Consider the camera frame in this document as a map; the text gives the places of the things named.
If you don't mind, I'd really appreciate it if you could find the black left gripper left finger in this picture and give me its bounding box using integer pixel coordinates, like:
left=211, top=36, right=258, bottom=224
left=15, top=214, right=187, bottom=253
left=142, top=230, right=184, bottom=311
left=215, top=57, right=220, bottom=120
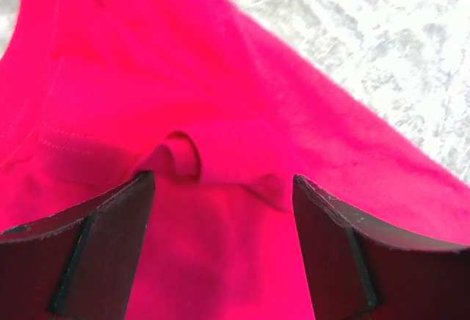
left=1, top=172, right=155, bottom=319

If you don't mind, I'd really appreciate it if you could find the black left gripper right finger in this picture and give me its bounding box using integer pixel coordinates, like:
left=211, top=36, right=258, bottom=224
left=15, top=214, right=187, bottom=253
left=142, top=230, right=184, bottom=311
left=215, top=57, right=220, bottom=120
left=292, top=175, right=469, bottom=320

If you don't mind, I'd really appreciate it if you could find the crimson red t shirt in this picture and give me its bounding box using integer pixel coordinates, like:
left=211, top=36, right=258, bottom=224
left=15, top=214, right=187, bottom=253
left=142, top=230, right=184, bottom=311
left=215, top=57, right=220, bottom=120
left=1, top=0, right=469, bottom=319

